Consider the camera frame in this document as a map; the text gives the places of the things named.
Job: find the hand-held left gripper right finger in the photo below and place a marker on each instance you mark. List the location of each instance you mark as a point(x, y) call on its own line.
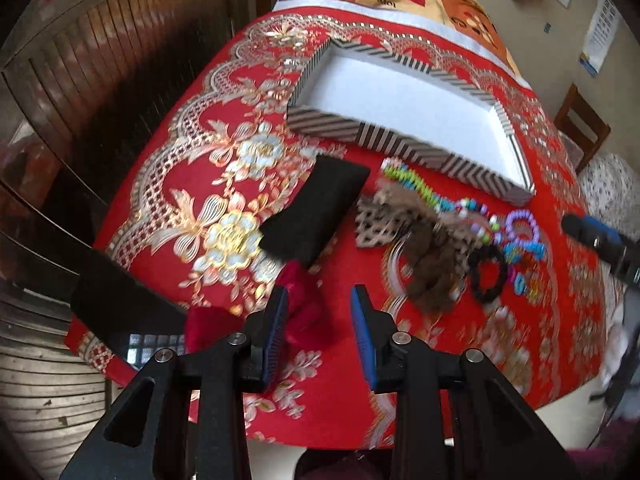
point(362, 340)

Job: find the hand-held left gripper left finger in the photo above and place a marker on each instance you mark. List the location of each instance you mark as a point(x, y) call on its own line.
point(277, 340)

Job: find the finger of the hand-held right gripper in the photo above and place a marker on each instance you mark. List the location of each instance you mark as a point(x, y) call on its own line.
point(595, 237)

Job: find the red satin hair bow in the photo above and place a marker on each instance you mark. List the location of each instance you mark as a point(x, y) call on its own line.
point(305, 310)

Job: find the brown scrunchie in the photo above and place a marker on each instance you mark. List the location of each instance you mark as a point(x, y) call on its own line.
point(430, 265)

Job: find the black scrunchie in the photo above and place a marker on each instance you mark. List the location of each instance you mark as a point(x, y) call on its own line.
point(475, 280)

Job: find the black velvet hair bow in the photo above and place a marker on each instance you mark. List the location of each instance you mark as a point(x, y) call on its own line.
point(315, 210)

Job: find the striped cardboard box tray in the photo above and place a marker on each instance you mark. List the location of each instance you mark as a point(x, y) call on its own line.
point(410, 105)

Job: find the person's right forearm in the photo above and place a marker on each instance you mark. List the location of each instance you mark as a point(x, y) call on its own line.
point(622, 340)

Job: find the patterned white cushion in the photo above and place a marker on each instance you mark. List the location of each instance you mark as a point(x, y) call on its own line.
point(610, 185)

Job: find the red floral tablecloth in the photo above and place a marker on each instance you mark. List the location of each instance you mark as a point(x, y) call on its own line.
point(450, 360)

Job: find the wooden chair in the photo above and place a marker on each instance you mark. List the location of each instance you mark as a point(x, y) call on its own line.
point(582, 120)

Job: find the black flat panel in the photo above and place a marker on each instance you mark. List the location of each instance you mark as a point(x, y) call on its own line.
point(120, 300)

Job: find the printed orange blanket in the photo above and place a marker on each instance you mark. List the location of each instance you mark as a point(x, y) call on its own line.
point(450, 5)

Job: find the wooden slatted cabinet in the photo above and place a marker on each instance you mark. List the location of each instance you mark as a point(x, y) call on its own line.
point(100, 85)

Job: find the white underlay cloth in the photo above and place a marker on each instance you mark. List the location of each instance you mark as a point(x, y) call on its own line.
point(350, 7)

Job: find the wall poster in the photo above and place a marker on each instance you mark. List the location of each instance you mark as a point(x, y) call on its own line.
point(602, 30)

